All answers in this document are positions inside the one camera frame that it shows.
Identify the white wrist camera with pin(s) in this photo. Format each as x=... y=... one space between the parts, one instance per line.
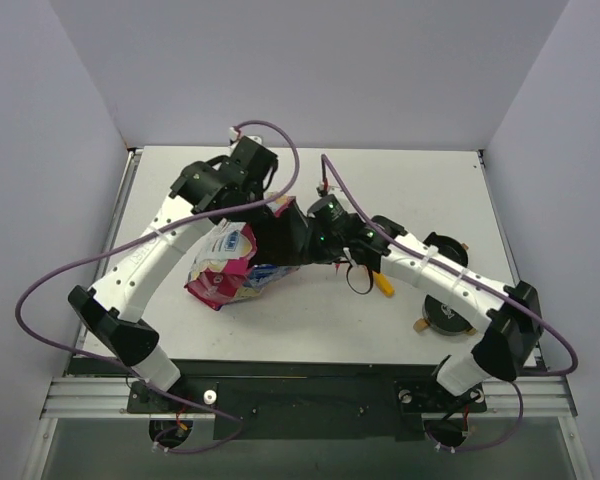
x=324 y=189
x=235 y=135

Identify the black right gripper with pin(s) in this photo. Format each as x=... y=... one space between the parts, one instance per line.
x=284 y=239

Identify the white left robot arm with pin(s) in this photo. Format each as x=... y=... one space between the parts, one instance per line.
x=112 y=308

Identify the yellow plastic scoop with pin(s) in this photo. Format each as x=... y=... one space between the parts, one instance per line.
x=383 y=284

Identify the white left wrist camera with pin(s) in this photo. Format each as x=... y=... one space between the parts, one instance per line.
x=235 y=135

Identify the black mounting base plate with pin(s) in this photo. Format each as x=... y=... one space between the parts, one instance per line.
x=298 y=401

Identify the black paw print bowl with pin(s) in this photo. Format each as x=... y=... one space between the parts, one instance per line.
x=449 y=248

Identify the aluminium table edge rail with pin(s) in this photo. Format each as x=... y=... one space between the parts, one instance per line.
x=122 y=195

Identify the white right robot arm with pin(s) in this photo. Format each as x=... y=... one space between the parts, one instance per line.
x=507 y=317

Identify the aluminium front frame rail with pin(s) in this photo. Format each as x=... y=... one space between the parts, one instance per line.
x=107 y=398

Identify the pink pet food bag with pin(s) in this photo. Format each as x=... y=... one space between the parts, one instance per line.
x=222 y=273

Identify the black fish print bowl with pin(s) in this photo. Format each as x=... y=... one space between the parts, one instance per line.
x=442 y=319

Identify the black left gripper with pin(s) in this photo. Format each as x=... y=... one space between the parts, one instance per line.
x=253 y=206

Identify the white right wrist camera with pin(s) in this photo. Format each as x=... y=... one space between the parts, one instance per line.
x=324 y=189

